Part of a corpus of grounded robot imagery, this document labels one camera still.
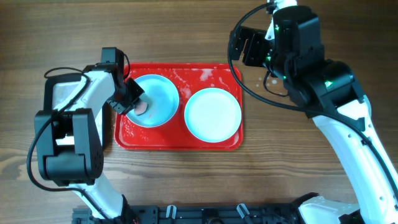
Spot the pink sponge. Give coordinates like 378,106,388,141
134,101,148,116

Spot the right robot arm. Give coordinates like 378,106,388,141
228,1,397,223

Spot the black tub of soapy water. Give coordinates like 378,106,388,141
44,73,110,149

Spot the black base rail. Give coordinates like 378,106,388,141
72,203,303,224

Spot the red plastic tray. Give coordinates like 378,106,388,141
114,63,244,151

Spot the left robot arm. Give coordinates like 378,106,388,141
27,62,144,223

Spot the blue plate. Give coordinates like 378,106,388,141
126,74,180,128
184,88,243,143

